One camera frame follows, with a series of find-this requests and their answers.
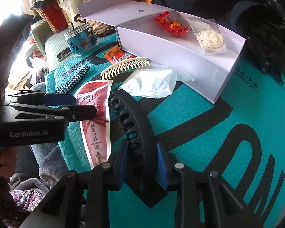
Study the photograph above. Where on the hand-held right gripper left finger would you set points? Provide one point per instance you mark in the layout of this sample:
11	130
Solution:
123	166

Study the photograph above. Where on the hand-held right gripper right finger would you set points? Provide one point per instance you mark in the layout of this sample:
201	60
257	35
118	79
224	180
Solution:
162	171

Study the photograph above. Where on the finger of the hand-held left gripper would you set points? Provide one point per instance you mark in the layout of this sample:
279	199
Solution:
80	113
58	99

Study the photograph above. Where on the black toothed hair comb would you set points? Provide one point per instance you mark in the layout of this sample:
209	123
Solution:
71	78

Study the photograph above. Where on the pink heart-print packet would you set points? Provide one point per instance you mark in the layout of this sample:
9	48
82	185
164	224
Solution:
95	137

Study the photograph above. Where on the black wavy hair comb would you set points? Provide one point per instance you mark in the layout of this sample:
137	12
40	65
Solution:
139	118

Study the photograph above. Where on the cream hair comb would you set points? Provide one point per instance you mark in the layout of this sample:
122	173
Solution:
123	67

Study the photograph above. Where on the orange snack packet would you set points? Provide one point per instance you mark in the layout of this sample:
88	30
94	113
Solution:
114	53

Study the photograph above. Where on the white tissue packet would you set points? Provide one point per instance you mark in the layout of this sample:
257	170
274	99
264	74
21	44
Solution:
152	82

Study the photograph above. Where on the white cardboard gift box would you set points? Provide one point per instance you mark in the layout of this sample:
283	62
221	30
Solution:
171	52

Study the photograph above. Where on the person's left hand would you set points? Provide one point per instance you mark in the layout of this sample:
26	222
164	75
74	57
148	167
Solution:
7	161

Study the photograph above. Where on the grey cloth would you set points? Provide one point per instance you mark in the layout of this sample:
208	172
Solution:
47	166

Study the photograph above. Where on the black smartphone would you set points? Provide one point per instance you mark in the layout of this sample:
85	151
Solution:
64	54

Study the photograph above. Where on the green quilted mat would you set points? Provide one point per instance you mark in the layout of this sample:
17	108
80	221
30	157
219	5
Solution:
49	49

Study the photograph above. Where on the teal bubble mailer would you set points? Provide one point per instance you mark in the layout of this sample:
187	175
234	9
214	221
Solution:
204	135

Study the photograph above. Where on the clear jar with blue label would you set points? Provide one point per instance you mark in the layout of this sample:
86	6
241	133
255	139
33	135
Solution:
82	41

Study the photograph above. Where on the floral cloth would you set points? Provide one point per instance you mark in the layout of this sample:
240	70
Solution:
26	199

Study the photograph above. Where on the red box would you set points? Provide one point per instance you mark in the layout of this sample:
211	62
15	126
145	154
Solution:
53	16

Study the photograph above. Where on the red candy packet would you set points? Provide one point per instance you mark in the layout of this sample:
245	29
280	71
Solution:
172	25

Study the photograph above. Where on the white flower in clear bag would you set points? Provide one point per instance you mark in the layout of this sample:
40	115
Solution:
211	39

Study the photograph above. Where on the dark jacket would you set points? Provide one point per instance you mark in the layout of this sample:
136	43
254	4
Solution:
247	9

